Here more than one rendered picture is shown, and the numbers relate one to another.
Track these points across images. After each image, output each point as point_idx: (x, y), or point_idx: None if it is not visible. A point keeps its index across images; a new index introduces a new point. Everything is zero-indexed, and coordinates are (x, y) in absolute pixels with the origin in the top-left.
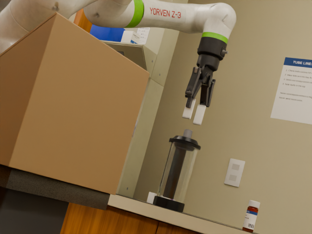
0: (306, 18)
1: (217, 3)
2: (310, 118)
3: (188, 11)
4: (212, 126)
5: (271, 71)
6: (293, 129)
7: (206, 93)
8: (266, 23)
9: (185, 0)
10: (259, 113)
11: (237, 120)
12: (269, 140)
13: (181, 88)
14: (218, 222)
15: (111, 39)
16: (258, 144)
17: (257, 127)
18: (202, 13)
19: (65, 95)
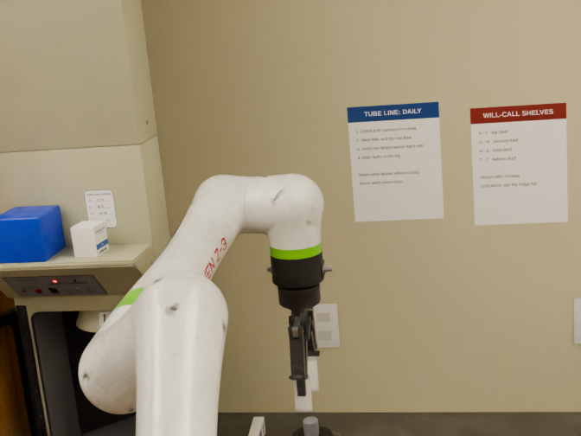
0: (363, 25)
1: (283, 189)
2: (425, 208)
3: (230, 219)
4: (255, 258)
5: (329, 137)
6: (401, 233)
7: (310, 338)
8: (289, 48)
9: (150, 99)
10: (333, 218)
11: None
12: (367, 260)
13: (167, 202)
14: (332, 417)
15: (50, 249)
16: (349, 271)
17: (339, 243)
18: (260, 214)
19: None
